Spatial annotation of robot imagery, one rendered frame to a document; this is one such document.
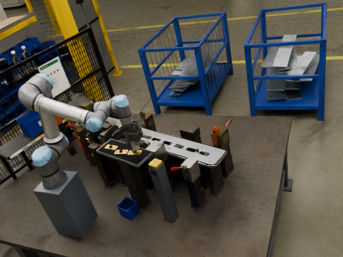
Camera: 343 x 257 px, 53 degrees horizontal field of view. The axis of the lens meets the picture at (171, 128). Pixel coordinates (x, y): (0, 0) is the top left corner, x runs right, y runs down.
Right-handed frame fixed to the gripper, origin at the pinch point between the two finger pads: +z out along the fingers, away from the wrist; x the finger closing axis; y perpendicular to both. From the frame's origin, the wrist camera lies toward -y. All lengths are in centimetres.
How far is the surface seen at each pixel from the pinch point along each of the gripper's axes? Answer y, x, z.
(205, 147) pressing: 34, 30, 22
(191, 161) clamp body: 29.9, 8.8, 16.0
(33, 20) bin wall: -247, 268, -20
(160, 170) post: 15.8, -6.1, 10.2
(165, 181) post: 16.2, -4.9, 20.0
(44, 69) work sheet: -111, 88, -20
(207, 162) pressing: 37.5, 14.9, 22.1
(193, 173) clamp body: 30.7, 4.3, 21.8
